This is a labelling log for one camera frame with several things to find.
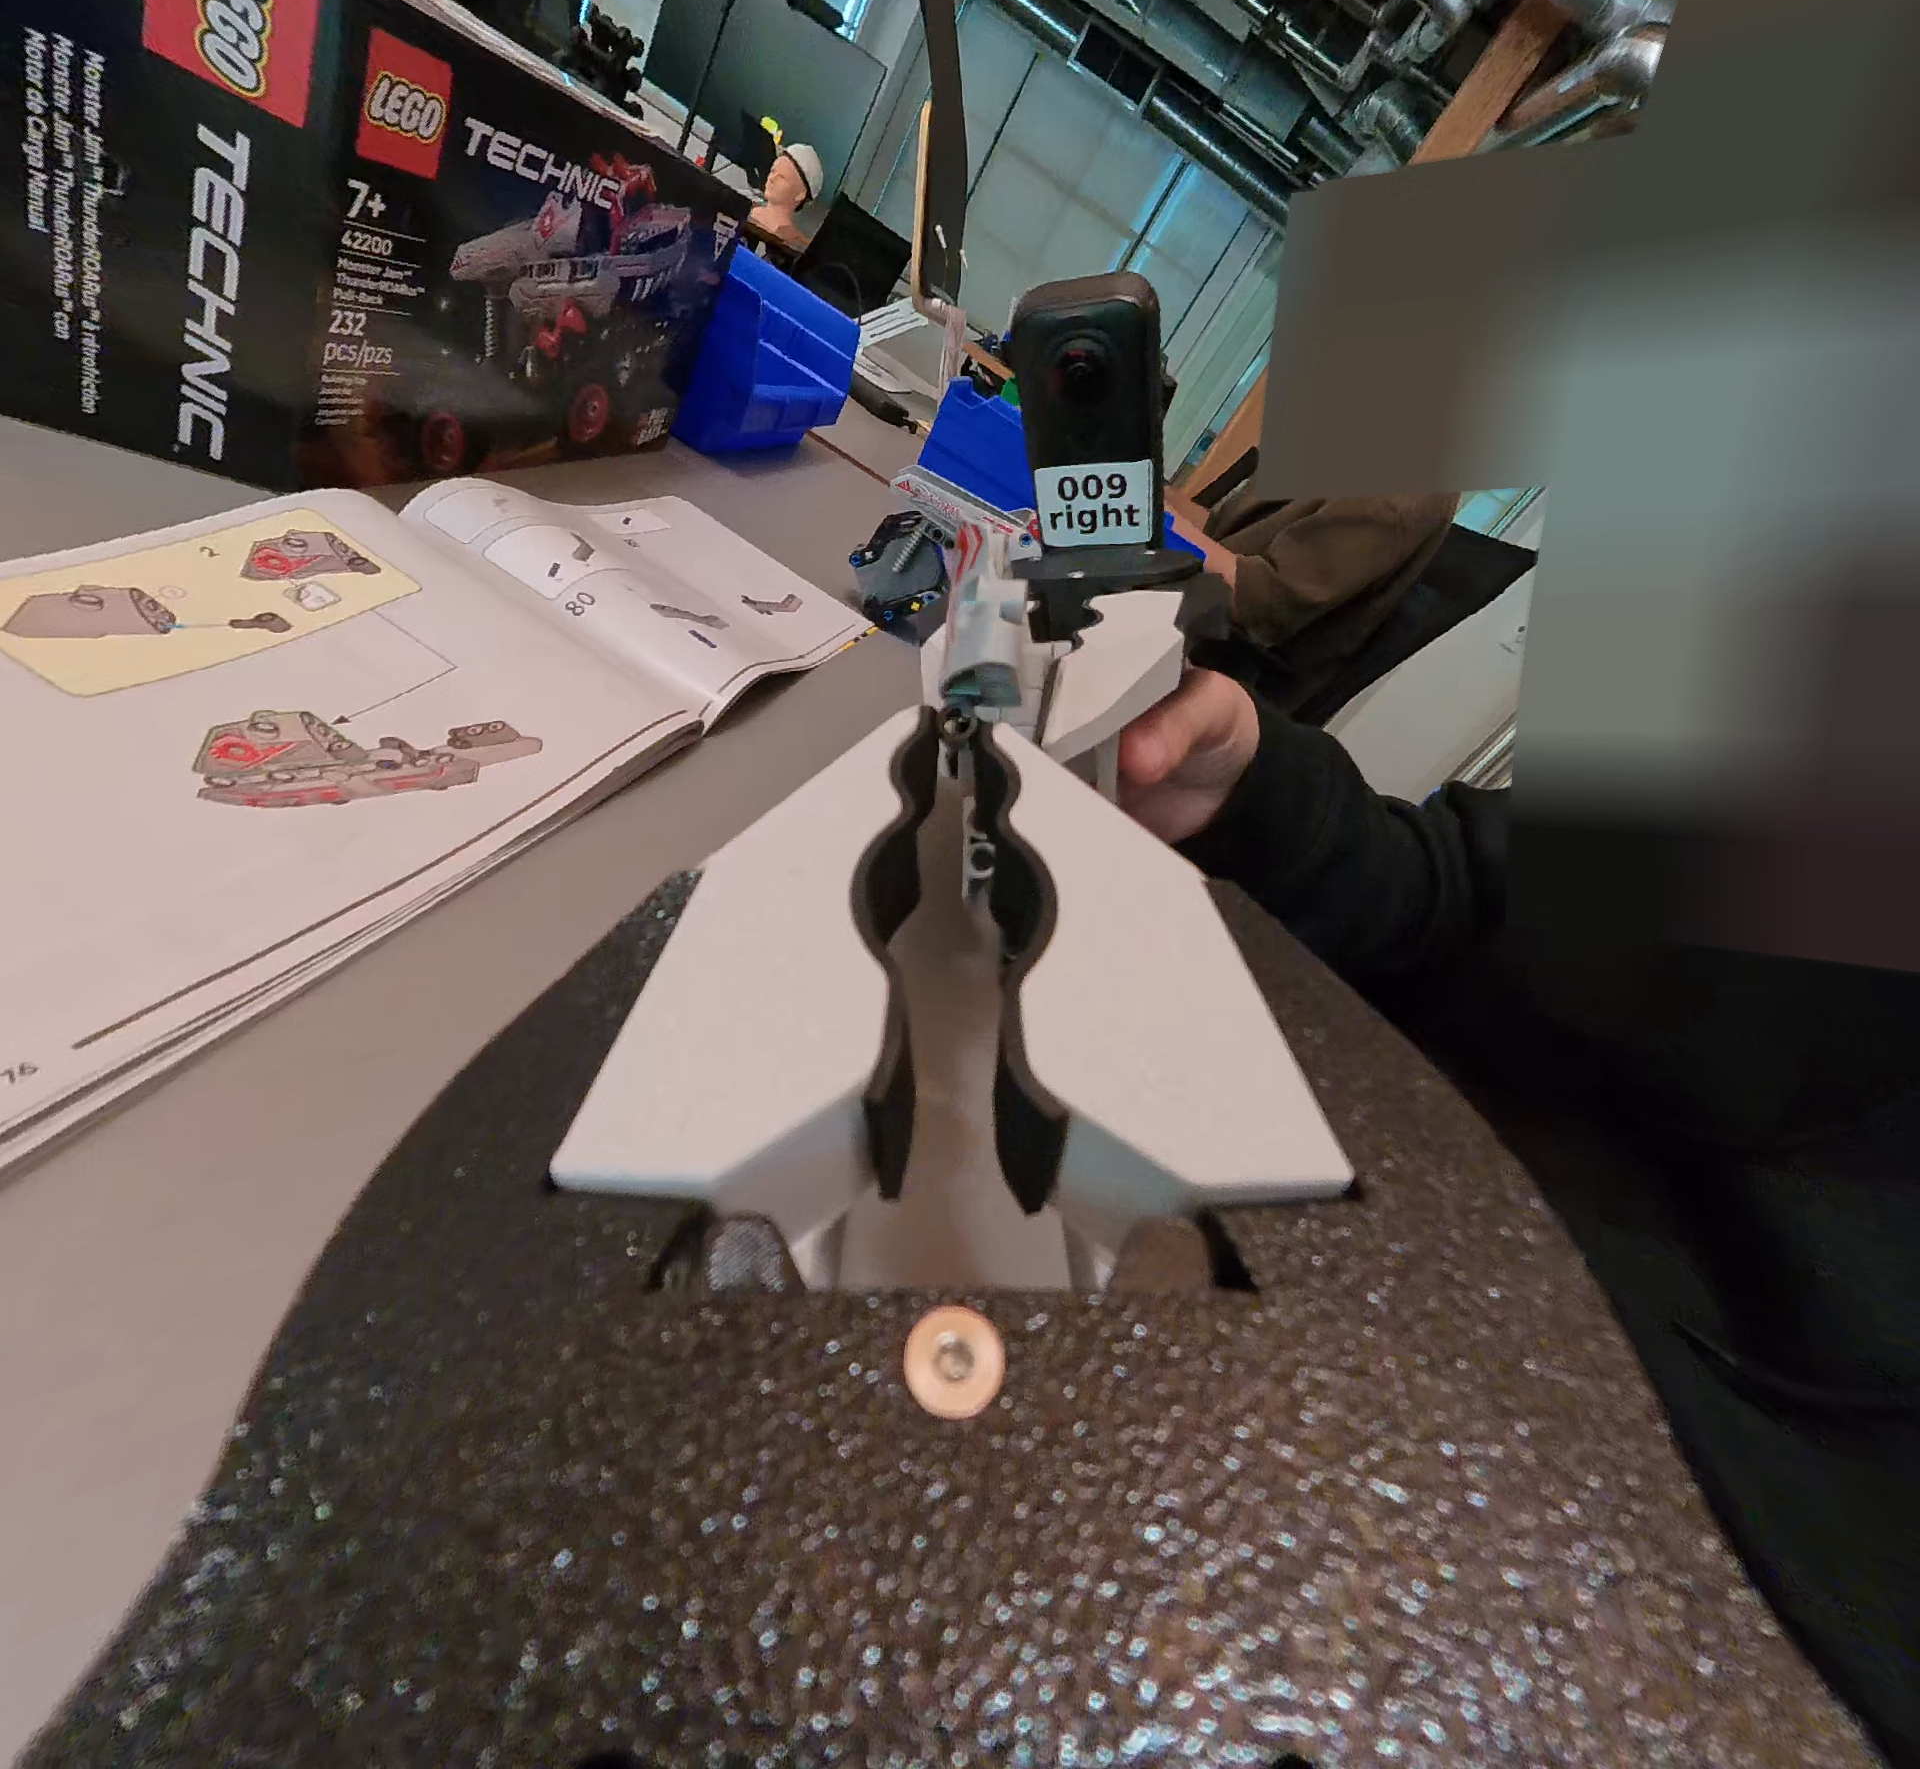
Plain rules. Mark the black toy brick box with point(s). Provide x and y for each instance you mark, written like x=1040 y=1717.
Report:
x=180 y=225

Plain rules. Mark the brick instruction booklet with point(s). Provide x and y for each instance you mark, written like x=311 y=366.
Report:
x=301 y=780

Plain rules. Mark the wooden beam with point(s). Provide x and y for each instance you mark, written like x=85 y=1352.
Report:
x=1500 y=75

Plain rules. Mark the person's right hand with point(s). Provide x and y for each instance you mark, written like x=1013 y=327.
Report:
x=1202 y=748

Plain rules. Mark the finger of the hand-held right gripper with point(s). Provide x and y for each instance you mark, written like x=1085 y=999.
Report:
x=1118 y=676

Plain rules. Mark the small blue bin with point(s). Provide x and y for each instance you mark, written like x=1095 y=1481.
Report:
x=765 y=359

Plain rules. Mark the blue plastic bin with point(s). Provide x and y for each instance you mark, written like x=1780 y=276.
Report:
x=975 y=434

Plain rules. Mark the person's right forearm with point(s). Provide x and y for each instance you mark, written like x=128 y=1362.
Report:
x=1349 y=840

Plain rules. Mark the person's black sweater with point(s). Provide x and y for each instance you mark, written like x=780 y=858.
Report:
x=1725 y=1200

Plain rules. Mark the blue red brick vehicle model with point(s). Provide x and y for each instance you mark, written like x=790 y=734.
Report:
x=899 y=570

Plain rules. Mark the black camera rig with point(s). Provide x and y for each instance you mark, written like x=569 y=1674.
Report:
x=603 y=51

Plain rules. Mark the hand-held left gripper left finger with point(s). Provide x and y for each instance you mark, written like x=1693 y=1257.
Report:
x=720 y=1035

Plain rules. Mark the mannequin head with white helmet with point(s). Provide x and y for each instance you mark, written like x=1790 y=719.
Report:
x=796 y=183

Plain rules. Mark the long grey brick assembly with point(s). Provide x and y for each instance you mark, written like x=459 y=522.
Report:
x=984 y=629

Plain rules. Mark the black office chair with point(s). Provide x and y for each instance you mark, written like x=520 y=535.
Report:
x=1456 y=614

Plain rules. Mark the black lamp shade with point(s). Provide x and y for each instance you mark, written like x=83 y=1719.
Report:
x=939 y=75

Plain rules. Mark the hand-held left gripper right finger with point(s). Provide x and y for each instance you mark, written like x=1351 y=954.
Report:
x=1184 y=1035

